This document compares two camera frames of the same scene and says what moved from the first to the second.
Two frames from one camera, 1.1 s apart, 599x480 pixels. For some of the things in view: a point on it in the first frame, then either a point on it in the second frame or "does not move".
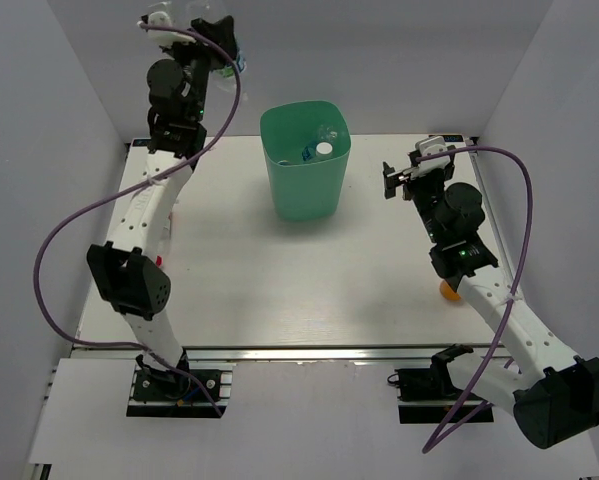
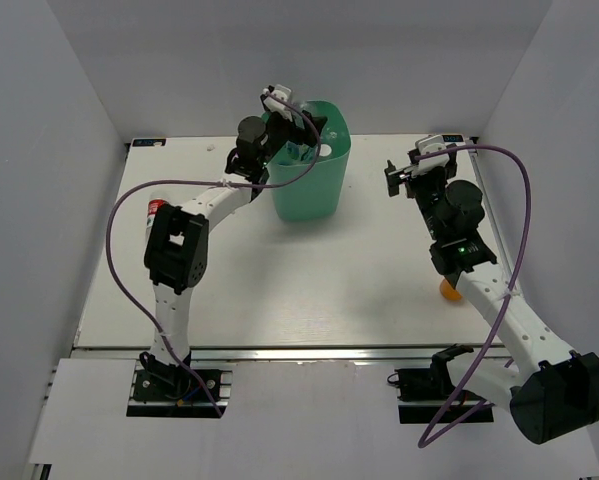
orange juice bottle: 447,292 does not move
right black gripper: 392,180 does not move
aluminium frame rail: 275,354 does not move
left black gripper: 222,34 to 294,131
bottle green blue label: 183,15 to 293,154
